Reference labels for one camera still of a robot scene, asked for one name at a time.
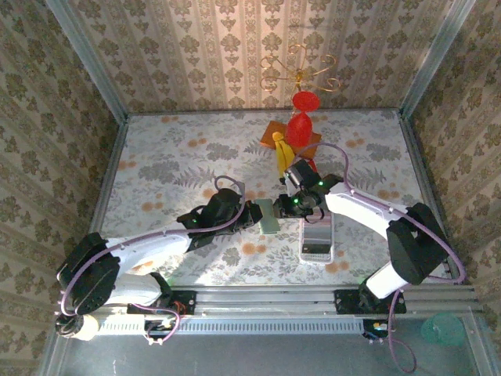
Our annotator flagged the grey credit card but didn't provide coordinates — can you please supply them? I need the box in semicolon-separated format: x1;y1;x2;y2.
303;223;333;244

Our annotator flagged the yellow banana toy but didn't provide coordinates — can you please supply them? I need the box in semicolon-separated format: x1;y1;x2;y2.
272;132;295;177

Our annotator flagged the white mobile phone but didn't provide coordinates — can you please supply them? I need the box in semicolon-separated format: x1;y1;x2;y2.
299;217;336;263

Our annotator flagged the orange wooden board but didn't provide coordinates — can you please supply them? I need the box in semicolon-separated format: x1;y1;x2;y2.
260;120;323;158

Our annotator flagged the green plastic cup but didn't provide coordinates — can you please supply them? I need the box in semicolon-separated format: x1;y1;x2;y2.
420;312;465;348

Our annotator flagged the cream bottle with black cap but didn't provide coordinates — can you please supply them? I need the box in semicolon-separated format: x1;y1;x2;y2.
54;313;99;342

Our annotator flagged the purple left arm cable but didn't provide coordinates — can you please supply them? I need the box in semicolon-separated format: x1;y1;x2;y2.
57;175;247;317

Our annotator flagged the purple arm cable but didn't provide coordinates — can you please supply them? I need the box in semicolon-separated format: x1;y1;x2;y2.
57;175;247;317
291;143;469;285

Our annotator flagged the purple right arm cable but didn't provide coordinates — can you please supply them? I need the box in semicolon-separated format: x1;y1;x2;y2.
291;143;469;285

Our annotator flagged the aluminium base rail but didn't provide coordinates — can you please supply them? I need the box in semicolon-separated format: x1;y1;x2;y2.
58;284;481;314

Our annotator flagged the white slotted cable duct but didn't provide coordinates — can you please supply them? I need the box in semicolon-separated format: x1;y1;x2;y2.
97;316;365;336

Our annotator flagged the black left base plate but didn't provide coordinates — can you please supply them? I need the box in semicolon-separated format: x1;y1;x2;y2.
127;289;196;316

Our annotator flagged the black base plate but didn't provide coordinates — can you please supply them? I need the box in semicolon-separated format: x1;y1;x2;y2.
127;289;196;316
334;288;407;315

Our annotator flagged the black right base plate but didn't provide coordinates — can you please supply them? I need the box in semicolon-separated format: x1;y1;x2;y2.
334;288;407;315

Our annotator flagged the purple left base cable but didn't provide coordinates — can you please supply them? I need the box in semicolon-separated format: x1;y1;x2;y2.
135;305;181;345

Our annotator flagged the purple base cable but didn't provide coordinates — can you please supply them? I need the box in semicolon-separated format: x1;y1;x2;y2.
135;305;181;345
385;289;418;373

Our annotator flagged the metal table side rail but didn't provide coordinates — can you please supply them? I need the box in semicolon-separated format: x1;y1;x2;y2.
398;111;461;281
88;117;130;232

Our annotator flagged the gold wire stand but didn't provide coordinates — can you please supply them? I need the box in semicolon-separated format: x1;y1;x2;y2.
260;43;342;94

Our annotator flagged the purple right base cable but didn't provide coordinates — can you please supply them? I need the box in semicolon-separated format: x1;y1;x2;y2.
385;289;418;373

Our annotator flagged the metal frame post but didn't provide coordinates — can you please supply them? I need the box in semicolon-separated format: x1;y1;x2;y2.
398;0;477;117
45;0;130;125

